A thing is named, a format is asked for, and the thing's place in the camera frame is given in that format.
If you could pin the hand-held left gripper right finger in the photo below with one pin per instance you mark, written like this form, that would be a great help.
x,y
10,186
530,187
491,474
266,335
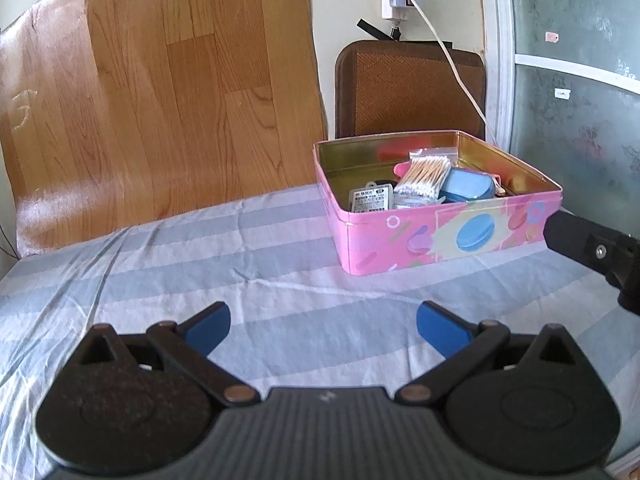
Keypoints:
x,y
437,327

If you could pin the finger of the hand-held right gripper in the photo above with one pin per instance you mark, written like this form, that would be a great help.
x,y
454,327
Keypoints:
x,y
570,237

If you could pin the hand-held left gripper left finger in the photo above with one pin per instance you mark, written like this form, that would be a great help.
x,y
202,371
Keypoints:
x,y
210,327

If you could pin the pink tin box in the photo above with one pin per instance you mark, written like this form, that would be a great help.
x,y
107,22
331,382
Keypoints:
x,y
400,245

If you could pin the striped bed sheet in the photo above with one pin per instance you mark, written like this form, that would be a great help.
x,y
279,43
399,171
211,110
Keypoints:
x,y
250,285

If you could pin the blue oval case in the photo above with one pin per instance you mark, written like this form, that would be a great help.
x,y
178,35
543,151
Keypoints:
x,y
467,185

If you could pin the frosted glass door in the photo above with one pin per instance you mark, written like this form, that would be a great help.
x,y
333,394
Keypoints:
x,y
560,110

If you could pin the small grey labelled packet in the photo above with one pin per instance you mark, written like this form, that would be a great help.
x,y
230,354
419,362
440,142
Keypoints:
x,y
370,201

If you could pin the white sticker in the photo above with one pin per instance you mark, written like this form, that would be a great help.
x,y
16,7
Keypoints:
x,y
563,93

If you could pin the cotton swab bag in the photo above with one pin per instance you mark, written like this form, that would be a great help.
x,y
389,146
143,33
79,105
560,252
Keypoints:
x,y
422,175

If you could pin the wood pattern sheet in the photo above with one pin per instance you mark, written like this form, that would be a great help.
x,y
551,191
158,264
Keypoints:
x,y
150,110

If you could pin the black plug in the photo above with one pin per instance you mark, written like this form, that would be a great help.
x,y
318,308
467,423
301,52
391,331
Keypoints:
x,y
396,32

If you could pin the black tape strip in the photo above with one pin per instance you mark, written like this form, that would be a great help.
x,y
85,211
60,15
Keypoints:
x,y
371,29

